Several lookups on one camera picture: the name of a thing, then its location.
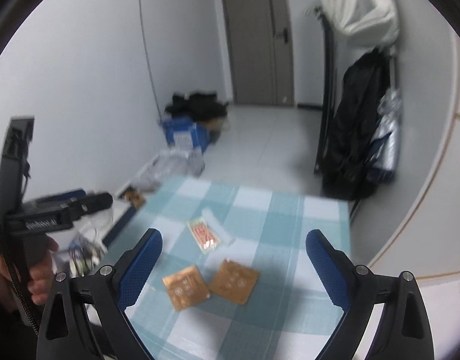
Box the white hanging bag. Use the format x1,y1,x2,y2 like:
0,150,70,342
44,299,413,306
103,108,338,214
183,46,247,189
319,0,400,48

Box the silver insulated bag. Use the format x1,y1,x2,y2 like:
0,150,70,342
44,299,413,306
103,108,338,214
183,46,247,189
367,88,402,185

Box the blue cardboard box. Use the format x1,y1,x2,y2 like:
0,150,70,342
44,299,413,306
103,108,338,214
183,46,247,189
161,116,210,153

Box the red checked snack packet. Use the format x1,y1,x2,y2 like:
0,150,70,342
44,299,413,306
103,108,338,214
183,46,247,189
187,217,221,254

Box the grey plastic mailer bag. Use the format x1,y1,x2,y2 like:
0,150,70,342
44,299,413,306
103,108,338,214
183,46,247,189
130,148,205,192

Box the brown door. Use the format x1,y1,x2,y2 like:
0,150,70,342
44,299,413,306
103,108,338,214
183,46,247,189
222,0,294,107

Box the teal checked tablecloth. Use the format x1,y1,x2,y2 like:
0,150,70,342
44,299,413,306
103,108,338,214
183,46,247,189
105,177,350,359

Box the dark blue box lid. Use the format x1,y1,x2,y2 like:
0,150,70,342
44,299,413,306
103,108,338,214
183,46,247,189
102,205,137,248

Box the person's left hand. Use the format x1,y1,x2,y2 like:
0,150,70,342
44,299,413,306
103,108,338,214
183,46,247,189
0,237,60,312

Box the brown paper ball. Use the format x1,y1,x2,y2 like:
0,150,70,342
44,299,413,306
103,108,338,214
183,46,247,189
123,189,146,210

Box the brown sachet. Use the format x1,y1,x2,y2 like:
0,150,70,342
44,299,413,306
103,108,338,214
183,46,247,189
162,265,211,311
208,259,260,306

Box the white wardrobe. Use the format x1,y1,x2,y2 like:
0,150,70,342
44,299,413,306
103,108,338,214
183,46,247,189
351,32,460,279

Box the black clothes pile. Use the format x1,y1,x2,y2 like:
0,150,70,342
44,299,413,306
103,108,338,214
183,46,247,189
165,91,229,122

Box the tangled cables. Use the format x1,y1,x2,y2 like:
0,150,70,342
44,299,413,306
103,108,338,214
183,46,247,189
62,232,106,275

